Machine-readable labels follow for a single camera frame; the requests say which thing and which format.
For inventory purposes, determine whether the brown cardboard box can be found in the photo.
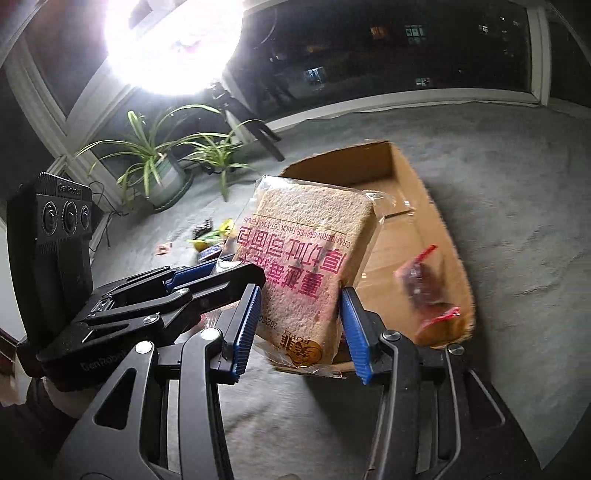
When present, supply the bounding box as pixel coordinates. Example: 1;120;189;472
268;141;476;377

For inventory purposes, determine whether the white window frame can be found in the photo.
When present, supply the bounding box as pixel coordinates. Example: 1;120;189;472
0;0;555;162

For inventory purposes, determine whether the black lamp tripod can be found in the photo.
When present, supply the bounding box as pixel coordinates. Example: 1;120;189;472
208;80;286;162

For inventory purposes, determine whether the red-edged clear snack packet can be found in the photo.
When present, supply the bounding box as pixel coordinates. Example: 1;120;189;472
394;244;462;347

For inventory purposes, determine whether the sliced bread packet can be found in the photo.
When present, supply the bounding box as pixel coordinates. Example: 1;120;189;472
217;174;393;370

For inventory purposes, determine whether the dark green plant saucer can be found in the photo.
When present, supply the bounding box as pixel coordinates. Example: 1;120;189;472
151;170;195;214

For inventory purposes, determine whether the thin black cable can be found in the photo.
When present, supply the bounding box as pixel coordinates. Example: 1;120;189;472
89;181;132;254

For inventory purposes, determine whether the small spider plant offshoot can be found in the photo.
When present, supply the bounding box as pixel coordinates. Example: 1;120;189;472
175;119;265;202

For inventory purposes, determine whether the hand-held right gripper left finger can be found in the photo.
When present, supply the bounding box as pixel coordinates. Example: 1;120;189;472
51;284;264;480

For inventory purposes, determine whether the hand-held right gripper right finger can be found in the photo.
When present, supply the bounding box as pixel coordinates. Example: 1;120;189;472
341;286;541;480

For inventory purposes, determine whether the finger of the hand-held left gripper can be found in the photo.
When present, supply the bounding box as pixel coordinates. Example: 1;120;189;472
37;263;267;366
92;264;223;312

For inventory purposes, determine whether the yellow snack packet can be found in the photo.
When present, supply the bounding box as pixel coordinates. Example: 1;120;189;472
191;219;229;252

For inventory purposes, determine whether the spider plant in green pot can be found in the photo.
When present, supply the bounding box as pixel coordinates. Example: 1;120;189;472
74;104;222;210

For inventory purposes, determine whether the bright round lamp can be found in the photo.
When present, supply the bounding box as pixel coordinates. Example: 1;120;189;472
102;0;246;96

